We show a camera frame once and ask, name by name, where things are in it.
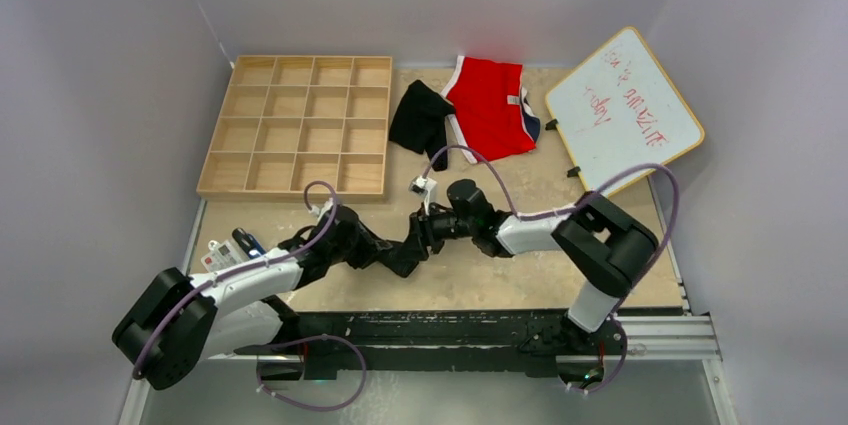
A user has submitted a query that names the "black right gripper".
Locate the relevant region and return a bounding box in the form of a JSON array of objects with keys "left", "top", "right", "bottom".
[{"left": 396, "top": 201, "right": 476, "bottom": 263}]

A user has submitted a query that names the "black striped underwear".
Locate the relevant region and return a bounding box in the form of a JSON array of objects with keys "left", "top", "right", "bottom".
[{"left": 390, "top": 226, "right": 430, "bottom": 278}]

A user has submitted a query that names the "plain black underwear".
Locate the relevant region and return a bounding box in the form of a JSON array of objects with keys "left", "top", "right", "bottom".
[{"left": 388, "top": 80, "right": 456, "bottom": 160}]

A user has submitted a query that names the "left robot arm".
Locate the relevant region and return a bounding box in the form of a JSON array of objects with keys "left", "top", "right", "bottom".
[{"left": 111, "top": 204, "right": 408, "bottom": 390}]

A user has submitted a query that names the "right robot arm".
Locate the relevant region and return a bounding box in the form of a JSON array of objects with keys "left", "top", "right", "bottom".
[{"left": 393, "top": 177, "right": 660, "bottom": 352}]

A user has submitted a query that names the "red white blue underwear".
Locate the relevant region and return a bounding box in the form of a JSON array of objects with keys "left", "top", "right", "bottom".
[{"left": 441, "top": 55, "right": 542, "bottom": 164}]

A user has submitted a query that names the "plastic packaged card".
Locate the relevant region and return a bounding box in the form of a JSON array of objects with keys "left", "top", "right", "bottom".
[{"left": 200, "top": 239, "right": 248, "bottom": 273}]

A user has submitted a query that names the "wooden compartment tray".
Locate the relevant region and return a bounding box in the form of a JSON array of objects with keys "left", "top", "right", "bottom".
[{"left": 196, "top": 55, "right": 393, "bottom": 202}]

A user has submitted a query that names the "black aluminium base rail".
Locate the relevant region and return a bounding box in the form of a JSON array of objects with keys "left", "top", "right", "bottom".
[{"left": 235, "top": 308, "right": 720, "bottom": 387}]

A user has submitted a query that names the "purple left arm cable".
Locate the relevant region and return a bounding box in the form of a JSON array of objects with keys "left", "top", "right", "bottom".
[{"left": 131, "top": 180, "right": 370, "bottom": 413}]

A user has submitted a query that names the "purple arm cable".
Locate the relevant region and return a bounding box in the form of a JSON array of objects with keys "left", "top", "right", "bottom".
[
  {"left": 420, "top": 144, "right": 682, "bottom": 397},
  {"left": 131, "top": 180, "right": 370, "bottom": 413}
]

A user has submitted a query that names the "white board with wooden frame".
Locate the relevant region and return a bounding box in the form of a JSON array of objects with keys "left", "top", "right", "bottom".
[{"left": 545, "top": 27, "right": 705, "bottom": 196}]

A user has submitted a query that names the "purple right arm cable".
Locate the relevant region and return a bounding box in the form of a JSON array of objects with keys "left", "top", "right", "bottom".
[{"left": 420, "top": 144, "right": 682, "bottom": 397}]

